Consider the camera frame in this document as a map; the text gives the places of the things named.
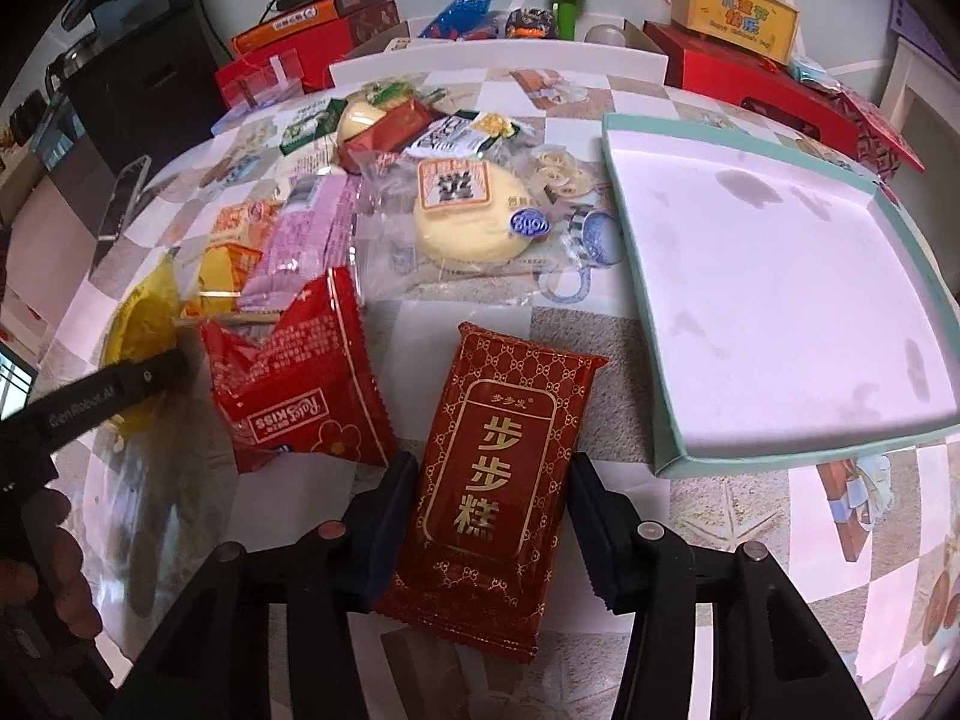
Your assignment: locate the yellow translucent snack bag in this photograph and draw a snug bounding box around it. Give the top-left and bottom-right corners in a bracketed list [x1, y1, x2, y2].
[101, 254, 181, 440]

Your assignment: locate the red Pure Kiss snack packet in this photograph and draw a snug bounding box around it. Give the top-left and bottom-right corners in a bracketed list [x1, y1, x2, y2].
[200, 266, 398, 473]

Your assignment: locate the dark red gold pastry packet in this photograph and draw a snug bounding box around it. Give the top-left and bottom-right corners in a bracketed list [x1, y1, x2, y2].
[376, 322, 607, 663]

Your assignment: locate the pink striped snack packet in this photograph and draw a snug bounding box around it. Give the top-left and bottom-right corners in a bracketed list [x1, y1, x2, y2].
[238, 169, 359, 314]

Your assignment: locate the small yellow cake packet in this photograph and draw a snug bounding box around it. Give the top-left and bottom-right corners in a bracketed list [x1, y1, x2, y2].
[337, 99, 386, 146]

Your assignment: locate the small red pastry packet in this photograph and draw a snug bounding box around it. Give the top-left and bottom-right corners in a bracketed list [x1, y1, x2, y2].
[338, 99, 441, 174]

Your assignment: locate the round yellow pancake clear bag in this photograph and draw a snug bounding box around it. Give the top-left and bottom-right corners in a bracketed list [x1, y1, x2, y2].
[353, 145, 602, 302]

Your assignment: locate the white green corn snack packet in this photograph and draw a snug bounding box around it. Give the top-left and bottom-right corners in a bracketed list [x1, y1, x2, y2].
[404, 110, 519, 160]

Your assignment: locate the orange yellow chip packet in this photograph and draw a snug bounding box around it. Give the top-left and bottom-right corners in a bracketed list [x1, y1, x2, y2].
[182, 197, 283, 317]

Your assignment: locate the green label cookie packet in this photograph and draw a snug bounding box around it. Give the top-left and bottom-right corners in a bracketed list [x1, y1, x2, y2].
[363, 80, 416, 112]

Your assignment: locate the person left hand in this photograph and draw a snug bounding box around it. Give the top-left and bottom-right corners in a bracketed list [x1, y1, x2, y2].
[2, 489, 103, 640]

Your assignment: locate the smartphone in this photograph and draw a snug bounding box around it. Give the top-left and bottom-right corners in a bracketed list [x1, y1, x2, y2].
[89, 154, 151, 271]

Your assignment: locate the teal rimmed white tray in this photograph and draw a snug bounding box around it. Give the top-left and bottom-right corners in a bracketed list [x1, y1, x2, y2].
[602, 114, 958, 478]

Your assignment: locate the black cabinet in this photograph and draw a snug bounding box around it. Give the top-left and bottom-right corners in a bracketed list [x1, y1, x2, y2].
[46, 0, 224, 172]

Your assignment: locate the clear plastic container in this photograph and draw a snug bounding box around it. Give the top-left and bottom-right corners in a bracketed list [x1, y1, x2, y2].
[215, 50, 304, 110]

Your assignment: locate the red box under orange box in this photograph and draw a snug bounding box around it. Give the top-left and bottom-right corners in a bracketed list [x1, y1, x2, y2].
[233, 0, 400, 93]

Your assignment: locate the orange flat box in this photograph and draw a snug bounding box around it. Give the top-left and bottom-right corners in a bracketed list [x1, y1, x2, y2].
[229, 0, 384, 55]

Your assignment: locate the red patterned bag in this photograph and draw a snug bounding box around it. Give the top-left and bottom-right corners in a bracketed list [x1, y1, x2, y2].
[832, 85, 926, 182]

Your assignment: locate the large red gift box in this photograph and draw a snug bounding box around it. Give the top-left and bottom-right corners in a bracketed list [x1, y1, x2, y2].
[643, 21, 859, 158]

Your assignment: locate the blue water bottle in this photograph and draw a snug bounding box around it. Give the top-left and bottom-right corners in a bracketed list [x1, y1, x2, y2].
[420, 0, 493, 39]

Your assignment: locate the white cardboard box of toys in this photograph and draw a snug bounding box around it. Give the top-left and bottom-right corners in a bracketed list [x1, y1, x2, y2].
[331, 13, 667, 86]

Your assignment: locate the clear round jar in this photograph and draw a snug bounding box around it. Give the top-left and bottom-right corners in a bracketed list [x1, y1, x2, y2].
[584, 25, 628, 47]

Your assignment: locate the colourful toy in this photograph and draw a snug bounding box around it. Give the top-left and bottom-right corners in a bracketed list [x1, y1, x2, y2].
[505, 8, 556, 39]

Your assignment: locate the yellow gift box with handle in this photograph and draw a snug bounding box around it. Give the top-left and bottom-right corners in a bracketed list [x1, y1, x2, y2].
[667, 0, 799, 67]

